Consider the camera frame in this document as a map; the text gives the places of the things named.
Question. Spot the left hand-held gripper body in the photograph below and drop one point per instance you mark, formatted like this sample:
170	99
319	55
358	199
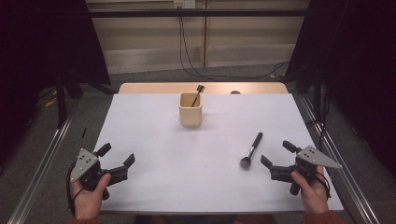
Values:
83	163

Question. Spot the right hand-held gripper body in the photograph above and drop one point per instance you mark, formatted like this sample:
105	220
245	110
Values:
311	158

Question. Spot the black round makeup brush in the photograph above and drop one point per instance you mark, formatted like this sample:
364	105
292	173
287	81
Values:
252	148

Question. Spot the beige square cup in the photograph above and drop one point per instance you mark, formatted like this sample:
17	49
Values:
190	116

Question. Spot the thin black angled brush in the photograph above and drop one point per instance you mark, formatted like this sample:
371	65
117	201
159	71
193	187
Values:
197	96

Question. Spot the person's right hand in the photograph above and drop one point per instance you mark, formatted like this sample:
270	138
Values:
314	197

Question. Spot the person's left hand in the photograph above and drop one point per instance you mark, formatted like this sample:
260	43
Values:
85	203

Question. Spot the small black floor item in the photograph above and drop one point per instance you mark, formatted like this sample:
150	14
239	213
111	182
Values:
83	132

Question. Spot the black metal stand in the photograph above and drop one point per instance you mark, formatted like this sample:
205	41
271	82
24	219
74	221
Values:
61	102

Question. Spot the yellow floor tape piece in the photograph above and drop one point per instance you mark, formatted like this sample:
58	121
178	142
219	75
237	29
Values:
50	102

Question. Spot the white table mat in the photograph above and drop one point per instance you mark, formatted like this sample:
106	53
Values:
202	180

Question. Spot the black curtain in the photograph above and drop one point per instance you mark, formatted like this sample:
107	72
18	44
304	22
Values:
358	62
37	46

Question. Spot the metal floor rail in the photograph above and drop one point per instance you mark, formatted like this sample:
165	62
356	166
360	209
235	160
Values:
46	161
342	174

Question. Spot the black horizontal frame bar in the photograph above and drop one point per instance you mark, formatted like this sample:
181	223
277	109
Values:
199	12

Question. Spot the white wall socket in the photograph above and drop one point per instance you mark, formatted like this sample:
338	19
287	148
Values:
184	3

